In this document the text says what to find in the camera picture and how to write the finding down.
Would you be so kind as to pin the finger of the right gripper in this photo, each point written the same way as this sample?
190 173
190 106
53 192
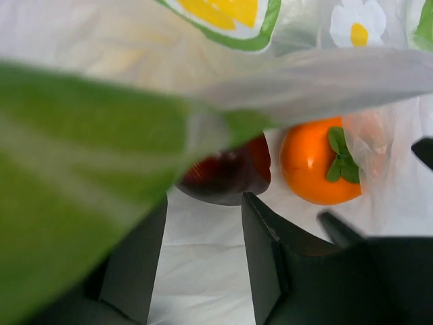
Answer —
423 149

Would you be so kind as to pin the orange fake persimmon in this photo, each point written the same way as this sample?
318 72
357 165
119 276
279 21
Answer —
317 165

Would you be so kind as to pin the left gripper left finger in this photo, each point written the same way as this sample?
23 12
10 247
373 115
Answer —
121 287

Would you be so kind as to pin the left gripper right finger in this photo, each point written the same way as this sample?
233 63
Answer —
268 236

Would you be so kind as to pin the dark red fake apple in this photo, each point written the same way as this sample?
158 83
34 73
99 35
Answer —
223 178

